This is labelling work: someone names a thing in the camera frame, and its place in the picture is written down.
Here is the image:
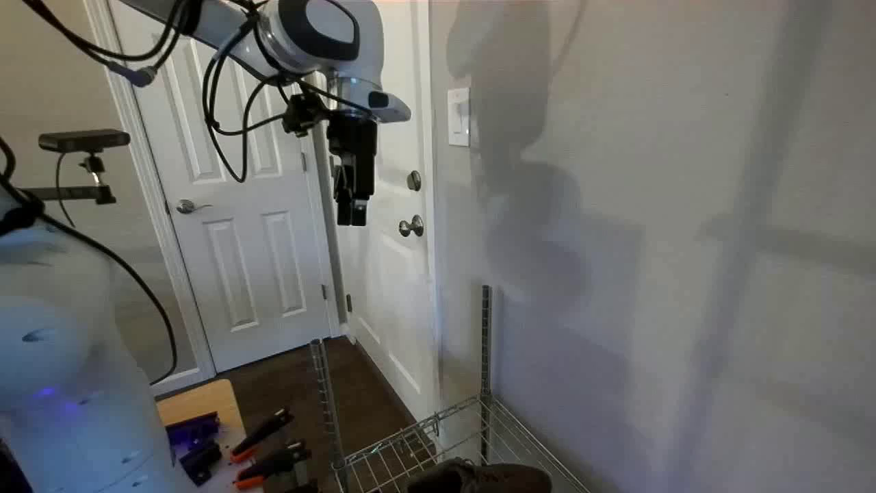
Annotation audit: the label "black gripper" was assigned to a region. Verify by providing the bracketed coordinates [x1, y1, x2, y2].
[325, 111, 380, 231]

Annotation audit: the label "white wall light switch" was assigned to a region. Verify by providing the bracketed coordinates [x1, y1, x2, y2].
[443, 84, 474, 151]

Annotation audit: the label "white entry door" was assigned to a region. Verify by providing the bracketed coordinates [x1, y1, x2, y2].
[313, 0, 424, 406]

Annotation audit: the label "white panelled interior door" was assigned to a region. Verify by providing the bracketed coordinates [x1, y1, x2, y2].
[106, 0, 345, 378]

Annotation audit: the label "orange black clamp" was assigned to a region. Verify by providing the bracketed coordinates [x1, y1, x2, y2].
[231, 437, 313, 491]
[228, 406, 295, 459]

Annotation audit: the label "yellow box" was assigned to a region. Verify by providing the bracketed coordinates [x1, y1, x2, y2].
[154, 376, 250, 459]

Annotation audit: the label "purple black clamp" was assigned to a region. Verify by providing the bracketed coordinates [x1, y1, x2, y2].
[165, 410, 228, 487]

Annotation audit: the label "white door frame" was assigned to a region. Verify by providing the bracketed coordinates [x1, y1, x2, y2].
[411, 0, 445, 421]

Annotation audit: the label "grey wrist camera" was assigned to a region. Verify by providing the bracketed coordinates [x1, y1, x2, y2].
[350, 84, 413, 125]

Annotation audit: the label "silver lever door handle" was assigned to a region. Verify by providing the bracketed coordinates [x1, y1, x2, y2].
[172, 196, 214, 220]

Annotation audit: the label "black robot arm cables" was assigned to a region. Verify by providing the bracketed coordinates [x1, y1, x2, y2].
[21, 0, 318, 185]

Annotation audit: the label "black slotted metal post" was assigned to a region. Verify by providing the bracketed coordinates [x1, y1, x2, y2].
[480, 281, 496, 463]

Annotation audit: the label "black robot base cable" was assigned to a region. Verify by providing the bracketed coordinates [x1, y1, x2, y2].
[0, 133, 181, 388]

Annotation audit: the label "metal wire shoe rack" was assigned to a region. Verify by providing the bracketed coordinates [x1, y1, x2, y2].
[309, 337, 596, 493]

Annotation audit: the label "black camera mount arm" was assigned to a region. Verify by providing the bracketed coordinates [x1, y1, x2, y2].
[17, 147, 120, 209]

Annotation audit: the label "black stereo camera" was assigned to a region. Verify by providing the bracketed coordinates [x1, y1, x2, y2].
[35, 129, 132, 155]

